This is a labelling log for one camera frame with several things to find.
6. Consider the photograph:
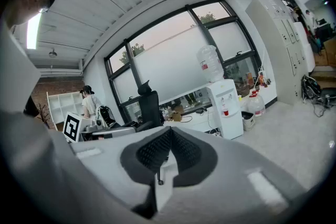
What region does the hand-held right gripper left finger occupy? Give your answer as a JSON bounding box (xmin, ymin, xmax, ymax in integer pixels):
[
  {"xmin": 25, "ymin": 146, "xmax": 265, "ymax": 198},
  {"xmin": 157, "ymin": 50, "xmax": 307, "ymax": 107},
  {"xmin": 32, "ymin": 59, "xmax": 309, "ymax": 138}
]
[{"xmin": 70, "ymin": 126, "xmax": 172, "ymax": 219}]

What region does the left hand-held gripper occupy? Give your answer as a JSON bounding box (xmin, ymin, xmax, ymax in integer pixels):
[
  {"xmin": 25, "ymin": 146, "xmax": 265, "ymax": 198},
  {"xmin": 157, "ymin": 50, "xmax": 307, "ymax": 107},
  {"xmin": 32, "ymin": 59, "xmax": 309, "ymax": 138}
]
[{"xmin": 62, "ymin": 111, "xmax": 137, "ymax": 144}]

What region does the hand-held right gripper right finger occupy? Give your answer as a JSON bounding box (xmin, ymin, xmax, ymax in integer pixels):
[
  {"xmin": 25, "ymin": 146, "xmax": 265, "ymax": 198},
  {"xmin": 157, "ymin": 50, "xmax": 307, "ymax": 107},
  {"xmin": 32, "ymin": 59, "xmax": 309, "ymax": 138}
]
[{"xmin": 157, "ymin": 126, "xmax": 309, "ymax": 224}]

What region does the white shelf unit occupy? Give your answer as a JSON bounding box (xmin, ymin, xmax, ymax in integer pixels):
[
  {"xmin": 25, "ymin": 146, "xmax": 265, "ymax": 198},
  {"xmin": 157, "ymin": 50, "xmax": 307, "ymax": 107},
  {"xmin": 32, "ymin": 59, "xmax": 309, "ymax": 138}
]
[{"xmin": 46, "ymin": 91, "xmax": 85, "ymax": 130}]

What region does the small waste bin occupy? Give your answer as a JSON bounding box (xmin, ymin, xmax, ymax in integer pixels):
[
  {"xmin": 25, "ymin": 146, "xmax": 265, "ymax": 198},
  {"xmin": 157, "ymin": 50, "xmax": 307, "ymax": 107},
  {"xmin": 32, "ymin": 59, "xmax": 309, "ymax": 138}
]
[{"xmin": 241, "ymin": 111, "xmax": 256, "ymax": 131}]

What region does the black office chair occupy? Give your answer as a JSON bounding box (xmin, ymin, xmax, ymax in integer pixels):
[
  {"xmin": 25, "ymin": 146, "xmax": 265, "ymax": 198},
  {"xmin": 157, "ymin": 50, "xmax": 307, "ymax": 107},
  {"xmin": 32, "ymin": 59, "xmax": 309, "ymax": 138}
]
[{"xmin": 128, "ymin": 80, "xmax": 165, "ymax": 132}]

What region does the long ceiling light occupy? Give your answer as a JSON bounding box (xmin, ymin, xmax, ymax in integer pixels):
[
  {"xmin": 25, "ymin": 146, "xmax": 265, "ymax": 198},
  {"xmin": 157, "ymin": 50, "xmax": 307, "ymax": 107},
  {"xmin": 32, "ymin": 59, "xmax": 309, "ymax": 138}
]
[{"xmin": 26, "ymin": 12, "xmax": 43, "ymax": 50}]

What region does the clear plastic sheet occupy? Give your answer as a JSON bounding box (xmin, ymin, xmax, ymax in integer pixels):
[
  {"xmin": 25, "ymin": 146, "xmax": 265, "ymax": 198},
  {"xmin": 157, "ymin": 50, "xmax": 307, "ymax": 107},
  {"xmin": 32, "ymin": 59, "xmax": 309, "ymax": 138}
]
[{"xmin": 196, "ymin": 45, "xmax": 225, "ymax": 83}]

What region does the large black-framed window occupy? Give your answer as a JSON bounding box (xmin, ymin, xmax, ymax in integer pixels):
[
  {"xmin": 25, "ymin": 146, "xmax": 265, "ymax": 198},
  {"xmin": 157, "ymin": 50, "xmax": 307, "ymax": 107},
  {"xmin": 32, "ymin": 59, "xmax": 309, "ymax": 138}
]
[{"xmin": 104, "ymin": 0, "xmax": 264, "ymax": 114}]

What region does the grey metal locker cabinet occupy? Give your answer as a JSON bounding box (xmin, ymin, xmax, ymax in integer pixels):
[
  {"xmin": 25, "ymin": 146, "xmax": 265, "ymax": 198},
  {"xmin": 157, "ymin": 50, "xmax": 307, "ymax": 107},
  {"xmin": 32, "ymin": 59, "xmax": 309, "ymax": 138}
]
[{"xmin": 246, "ymin": 0, "xmax": 310, "ymax": 105}]

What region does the wooden platform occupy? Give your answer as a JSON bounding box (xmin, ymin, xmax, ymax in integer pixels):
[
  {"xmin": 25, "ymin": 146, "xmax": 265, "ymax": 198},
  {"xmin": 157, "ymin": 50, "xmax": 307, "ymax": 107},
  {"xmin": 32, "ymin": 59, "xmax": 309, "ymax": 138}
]
[{"xmin": 311, "ymin": 67, "xmax": 336, "ymax": 89}]

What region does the large brown cardboard box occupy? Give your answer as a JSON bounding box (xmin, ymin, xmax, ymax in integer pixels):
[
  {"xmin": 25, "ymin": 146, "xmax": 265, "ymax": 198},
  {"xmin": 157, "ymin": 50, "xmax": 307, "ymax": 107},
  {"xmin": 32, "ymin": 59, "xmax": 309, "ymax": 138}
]
[{"xmin": 323, "ymin": 39, "xmax": 336, "ymax": 66}]

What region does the tangle of black cables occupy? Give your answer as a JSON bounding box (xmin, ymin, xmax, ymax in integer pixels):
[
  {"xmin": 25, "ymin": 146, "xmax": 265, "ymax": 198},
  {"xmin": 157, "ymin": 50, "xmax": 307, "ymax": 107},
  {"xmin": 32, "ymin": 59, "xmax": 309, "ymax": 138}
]
[{"xmin": 301, "ymin": 74, "xmax": 336, "ymax": 118}]

